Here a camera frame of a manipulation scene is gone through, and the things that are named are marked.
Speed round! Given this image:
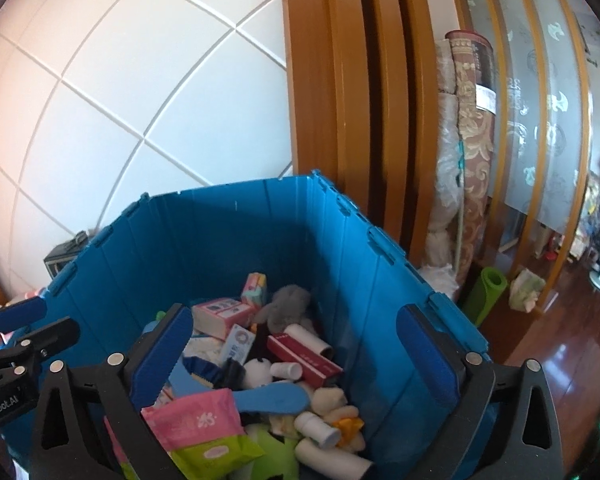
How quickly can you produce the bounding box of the green wipes pack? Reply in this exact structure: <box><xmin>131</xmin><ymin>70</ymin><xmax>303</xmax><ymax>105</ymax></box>
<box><xmin>170</xmin><ymin>432</ymin><xmax>266</xmax><ymax>480</ymax></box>

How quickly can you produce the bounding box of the large white paper roll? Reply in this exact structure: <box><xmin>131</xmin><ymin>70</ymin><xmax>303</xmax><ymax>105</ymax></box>
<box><xmin>294</xmin><ymin>437</ymin><xmax>373</xmax><ymax>480</ymax></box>

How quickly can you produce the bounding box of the small white roll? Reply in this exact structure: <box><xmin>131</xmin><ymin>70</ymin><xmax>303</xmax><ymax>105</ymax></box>
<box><xmin>284</xmin><ymin>324</ymin><xmax>335</xmax><ymax>361</ymax></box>

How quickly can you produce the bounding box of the wooden pillar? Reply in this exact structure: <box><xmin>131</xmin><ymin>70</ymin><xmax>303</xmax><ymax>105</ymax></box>
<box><xmin>280</xmin><ymin>0</ymin><xmax>451</xmax><ymax>271</ymax></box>

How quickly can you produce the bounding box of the grey plush toy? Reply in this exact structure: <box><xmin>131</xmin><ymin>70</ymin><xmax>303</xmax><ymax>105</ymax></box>
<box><xmin>254</xmin><ymin>285</ymin><xmax>321</xmax><ymax>336</ymax></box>

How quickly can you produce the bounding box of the white pink flat box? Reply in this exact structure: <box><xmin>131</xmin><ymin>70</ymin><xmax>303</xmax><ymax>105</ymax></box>
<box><xmin>191</xmin><ymin>297</ymin><xmax>257</xmax><ymax>341</ymax></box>

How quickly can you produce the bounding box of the white tissue bag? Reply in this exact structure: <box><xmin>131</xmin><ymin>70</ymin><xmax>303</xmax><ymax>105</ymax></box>
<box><xmin>509</xmin><ymin>268</ymin><xmax>546</xmax><ymax>313</ymax></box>

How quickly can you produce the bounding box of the blue plastic crate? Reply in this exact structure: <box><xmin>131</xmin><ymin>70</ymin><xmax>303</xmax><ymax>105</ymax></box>
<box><xmin>0</xmin><ymin>170</ymin><xmax>491</xmax><ymax>480</ymax></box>

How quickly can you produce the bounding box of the small colourful box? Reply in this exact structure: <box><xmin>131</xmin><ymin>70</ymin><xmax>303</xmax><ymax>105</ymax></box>
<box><xmin>241</xmin><ymin>272</ymin><xmax>268</xmax><ymax>307</ymax></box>

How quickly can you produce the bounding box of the white box round print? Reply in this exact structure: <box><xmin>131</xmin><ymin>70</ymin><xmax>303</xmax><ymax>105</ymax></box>
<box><xmin>221</xmin><ymin>324</ymin><xmax>257</xmax><ymax>366</ymax></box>

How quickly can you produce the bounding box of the white panda plush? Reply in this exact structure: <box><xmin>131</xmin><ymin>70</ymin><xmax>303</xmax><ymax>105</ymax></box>
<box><xmin>242</xmin><ymin>357</ymin><xmax>276</xmax><ymax>391</ymax></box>

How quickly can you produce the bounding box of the small white bottle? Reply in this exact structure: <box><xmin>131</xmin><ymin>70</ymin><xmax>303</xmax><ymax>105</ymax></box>
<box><xmin>271</xmin><ymin>361</ymin><xmax>303</xmax><ymax>381</ymax></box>

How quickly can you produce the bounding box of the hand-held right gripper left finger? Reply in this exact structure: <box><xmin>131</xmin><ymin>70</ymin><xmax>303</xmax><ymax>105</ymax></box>
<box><xmin>30</xmin><ymin>302</ymin><xmax>196</xmax><ymax>480</ymax></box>

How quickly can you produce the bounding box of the pink wipes pack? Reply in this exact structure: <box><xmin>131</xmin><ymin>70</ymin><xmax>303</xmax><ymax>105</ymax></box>
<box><xmin>141</xmin><ymin>388</ymin><xmax>247</xmax><ymax>453</ymax></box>

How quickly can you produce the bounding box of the bear plush blue outfit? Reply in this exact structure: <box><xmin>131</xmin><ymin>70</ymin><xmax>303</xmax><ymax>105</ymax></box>
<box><xmin>182</xmin><ymin>355</ymin><xmax>226</xmax><ymax>388</ymax></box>

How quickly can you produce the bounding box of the blue plastic hanger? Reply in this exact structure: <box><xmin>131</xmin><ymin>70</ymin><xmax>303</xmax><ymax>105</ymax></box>
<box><xmin>167</xmin><ymin>355</ymin><xmax>312</xmax><ymax>416</ymax></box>

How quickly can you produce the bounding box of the brown patterned rolled carpet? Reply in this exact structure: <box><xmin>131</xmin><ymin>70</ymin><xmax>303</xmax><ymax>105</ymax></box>
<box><xmin>452</xmin><ymin>30</ymin><xmax>498</xmax><ymax>306</ymax></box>

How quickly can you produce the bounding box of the green yoga mat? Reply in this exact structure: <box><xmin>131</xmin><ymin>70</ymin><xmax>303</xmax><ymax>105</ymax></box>
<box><xmin>467</xmin><ymin>266</ymin><xmax>510</xmax><ymax>328</ymax></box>

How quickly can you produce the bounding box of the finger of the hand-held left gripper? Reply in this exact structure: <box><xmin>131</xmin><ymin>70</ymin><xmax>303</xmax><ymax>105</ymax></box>
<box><xmin>0</xmin><ymin>316</ymin><xmax>81</xmax><ymax>376</ymax></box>
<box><xmin>0</xmin><ymin>296</ymin><xmax>48</xmax><ymax>333</ymax></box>

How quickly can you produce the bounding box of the frosted glass sliding door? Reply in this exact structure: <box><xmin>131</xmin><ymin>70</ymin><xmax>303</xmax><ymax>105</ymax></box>
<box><xmin>460</xmin><ymin>0</ymin><xmax>600</xmax><ymax>306</ymax></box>

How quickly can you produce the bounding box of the white bottle teal label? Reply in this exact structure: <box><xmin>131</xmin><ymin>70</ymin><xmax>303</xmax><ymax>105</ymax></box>
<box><xmin>294</xmin><ymin>411</ymin><xmax>341</xmax><ymax>448</ymax></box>

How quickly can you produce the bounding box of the cream duck plush orange bow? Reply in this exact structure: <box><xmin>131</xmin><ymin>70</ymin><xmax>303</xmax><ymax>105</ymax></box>
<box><xmin>310</xmin><ymin>386</ymin><xmax>368</xmax><ymax>453</ymax></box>

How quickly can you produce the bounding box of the black gift box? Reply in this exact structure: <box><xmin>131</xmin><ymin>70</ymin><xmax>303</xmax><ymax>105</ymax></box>
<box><xmin>43</xmin><ymin>230</ymin><xmax>88</xmax><ymax>278</ymax></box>

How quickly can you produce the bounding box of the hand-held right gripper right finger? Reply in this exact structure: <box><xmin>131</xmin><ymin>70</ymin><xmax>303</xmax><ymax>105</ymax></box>
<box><xmin>396</xmin><ymin>304</ymin><xmax>563</xmax><ymax>480</ymax></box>

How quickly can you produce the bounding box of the long red box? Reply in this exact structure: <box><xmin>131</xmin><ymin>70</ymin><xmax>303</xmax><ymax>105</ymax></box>
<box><xmin>266</xmin><ymin>332</ymin><xmax>345</xmax><ymax>388</ymax></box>

